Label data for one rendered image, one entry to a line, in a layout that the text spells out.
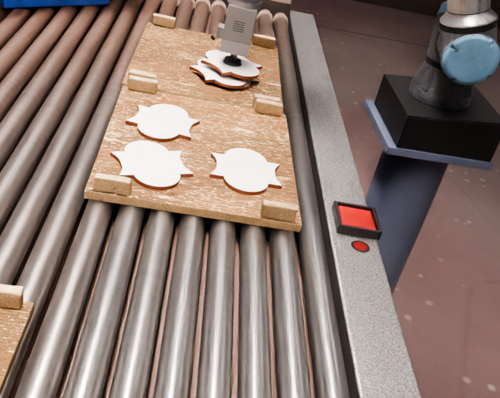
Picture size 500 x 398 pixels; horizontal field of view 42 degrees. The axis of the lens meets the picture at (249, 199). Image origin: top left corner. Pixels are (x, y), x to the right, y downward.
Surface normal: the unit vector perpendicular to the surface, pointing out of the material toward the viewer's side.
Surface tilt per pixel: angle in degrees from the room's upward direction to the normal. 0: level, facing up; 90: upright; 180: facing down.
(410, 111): 5
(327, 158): 0
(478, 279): 0
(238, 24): 90
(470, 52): 98
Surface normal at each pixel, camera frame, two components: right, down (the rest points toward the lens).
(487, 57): -0.11, 0.63
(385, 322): 0.20, -0.82
